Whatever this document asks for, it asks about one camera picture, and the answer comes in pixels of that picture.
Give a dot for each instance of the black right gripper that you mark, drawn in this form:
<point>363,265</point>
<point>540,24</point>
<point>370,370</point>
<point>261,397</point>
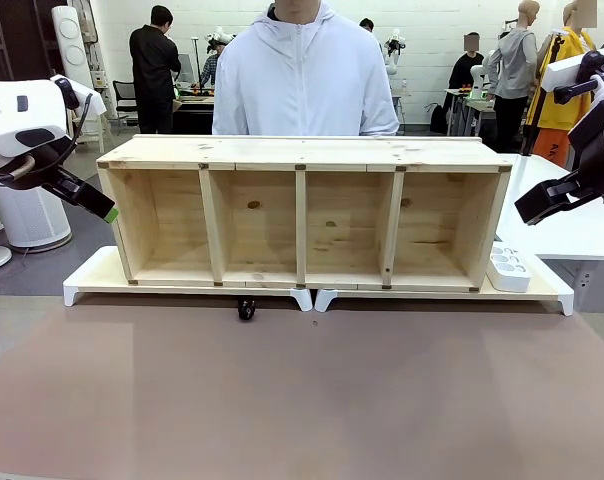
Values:
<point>597,150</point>

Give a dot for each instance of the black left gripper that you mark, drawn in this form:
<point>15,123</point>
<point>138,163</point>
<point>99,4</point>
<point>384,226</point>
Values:
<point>49,167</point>

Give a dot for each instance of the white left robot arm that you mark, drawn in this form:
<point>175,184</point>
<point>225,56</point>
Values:
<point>12,112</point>

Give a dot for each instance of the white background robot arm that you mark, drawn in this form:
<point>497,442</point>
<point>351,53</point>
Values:
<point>394,50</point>
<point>219,39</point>

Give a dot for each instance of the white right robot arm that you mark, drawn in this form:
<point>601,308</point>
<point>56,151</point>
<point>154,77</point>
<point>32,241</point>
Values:
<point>567,70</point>

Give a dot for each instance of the white side table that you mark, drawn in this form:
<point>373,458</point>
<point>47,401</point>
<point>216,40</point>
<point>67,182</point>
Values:
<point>577,235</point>

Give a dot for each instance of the white cylindrical air purifier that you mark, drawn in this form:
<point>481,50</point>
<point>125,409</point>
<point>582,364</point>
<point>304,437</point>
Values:
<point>29,220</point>

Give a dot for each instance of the white three-socket power strip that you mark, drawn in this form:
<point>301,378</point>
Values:
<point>508,267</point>

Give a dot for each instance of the white-framed wooden riser stand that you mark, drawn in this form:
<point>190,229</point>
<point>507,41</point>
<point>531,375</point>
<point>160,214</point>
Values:
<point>97,280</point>
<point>542,287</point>

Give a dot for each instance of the white cloth covered table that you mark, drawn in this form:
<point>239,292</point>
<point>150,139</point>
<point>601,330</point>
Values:
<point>94,102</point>

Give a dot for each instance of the mannequin in yellow garment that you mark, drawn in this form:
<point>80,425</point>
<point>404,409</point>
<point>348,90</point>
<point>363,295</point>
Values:
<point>564,105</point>

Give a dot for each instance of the mannequin in grey hoodie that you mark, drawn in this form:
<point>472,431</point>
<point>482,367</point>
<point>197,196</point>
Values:
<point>514,65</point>

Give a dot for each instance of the man in black clothes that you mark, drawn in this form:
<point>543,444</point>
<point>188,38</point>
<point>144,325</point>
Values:
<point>154,75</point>

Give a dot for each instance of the seated person in black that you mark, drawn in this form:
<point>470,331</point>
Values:
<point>464,75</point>

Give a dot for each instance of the white standing air conditioner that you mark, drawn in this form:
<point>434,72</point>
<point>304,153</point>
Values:
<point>71,45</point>

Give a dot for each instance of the wooden four-compartment shelf box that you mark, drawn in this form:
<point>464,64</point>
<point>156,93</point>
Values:
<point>302,220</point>

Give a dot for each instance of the person in white hoodie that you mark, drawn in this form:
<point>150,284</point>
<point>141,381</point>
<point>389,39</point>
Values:
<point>304,75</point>

